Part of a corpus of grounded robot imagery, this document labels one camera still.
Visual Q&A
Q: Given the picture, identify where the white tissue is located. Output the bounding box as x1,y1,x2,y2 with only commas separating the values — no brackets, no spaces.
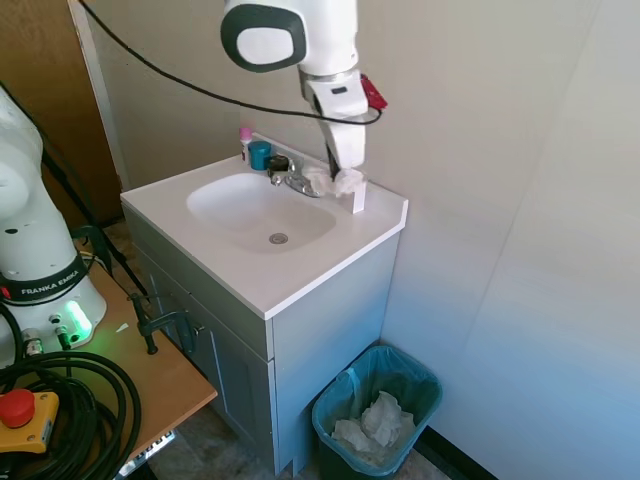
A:
305,165,369,199

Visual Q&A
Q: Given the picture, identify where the yellow emergency stop button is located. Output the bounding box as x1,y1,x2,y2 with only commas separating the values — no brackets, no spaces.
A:
0,389,62,454

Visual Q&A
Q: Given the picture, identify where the small crumpled binned tissue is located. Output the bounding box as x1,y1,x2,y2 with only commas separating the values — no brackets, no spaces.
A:
330,418,382,454

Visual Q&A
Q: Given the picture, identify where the white vanity sink top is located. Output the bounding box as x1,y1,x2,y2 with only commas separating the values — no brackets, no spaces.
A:
119,131,410,322

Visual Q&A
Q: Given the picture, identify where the brown wooden door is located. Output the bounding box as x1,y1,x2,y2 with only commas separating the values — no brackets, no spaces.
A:
0,0,125,227

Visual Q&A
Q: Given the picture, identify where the white cardboard box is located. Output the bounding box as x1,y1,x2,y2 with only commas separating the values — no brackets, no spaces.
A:
349,172,371,216

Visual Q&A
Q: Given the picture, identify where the teal plastic cup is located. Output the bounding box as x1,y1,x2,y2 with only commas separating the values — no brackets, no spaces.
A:
247,140,274,173

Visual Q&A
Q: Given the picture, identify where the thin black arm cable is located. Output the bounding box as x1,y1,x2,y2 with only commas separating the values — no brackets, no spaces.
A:
40,138,147,297

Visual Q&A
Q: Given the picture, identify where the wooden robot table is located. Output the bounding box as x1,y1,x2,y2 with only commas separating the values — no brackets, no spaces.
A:
0,258,219,475

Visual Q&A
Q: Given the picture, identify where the grey vanity cabinet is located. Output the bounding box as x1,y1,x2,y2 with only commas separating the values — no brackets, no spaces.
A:
121,206,402,477

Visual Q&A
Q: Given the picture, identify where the dark green trash bin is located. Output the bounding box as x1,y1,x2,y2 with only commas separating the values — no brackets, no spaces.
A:
311,344,444,477

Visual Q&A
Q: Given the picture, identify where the chrome sink faucet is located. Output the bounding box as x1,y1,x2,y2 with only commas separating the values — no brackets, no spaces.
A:
267,157,322,199

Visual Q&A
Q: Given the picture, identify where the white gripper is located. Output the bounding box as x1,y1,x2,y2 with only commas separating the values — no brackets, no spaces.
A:
304,74,371,182

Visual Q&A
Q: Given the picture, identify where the teal plastic bin liner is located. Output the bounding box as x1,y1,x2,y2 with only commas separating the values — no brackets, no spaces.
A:
311,344,444,472

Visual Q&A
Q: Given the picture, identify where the black C-clamp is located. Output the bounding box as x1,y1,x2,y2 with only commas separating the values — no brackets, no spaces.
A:
126,291,207,357
68,224,119,272

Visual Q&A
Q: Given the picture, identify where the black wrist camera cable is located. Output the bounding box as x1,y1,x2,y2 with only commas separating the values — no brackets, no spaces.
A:
78,0,386,127

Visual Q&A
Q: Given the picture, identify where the white door frame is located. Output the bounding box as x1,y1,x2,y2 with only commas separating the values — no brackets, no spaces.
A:
66,0,132,192

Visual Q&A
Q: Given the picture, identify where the coiled thick black cable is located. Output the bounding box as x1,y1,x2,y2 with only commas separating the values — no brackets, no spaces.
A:
0,349,144,480

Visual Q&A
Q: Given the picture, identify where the large crumpled binned tissue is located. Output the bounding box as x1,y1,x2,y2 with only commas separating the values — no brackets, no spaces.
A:
360,390,417,449

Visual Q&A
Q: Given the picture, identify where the red grey wrist camera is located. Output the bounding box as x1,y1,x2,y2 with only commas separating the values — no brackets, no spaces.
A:
360,73,389,111

